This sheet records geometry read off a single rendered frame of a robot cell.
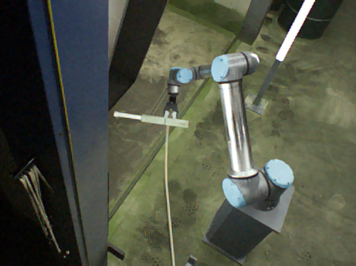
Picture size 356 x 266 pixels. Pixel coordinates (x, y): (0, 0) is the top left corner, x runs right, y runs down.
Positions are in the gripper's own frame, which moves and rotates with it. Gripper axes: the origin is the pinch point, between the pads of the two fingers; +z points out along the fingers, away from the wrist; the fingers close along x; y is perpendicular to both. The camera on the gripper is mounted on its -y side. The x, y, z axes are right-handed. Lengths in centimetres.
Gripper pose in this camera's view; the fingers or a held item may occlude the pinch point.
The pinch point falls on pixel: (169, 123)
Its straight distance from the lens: 222.7
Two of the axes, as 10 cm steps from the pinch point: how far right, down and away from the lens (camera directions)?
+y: -0.2, 0.1, 10.0
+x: -9.9, -1.4, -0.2
